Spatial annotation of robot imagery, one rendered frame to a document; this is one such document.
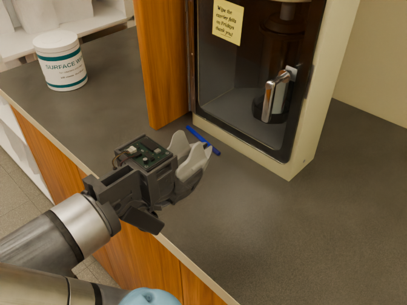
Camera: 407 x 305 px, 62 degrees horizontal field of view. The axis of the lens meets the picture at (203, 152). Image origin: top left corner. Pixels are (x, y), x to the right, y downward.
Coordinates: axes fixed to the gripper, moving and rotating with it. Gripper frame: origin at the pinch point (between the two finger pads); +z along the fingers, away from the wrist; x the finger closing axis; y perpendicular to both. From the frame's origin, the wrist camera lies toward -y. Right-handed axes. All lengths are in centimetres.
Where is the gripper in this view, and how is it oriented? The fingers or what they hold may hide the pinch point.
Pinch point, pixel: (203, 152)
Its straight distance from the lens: 56.1
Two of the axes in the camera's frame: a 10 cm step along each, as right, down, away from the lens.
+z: 6.9, -4.8, 5.4
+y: 0.0, -7.5, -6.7
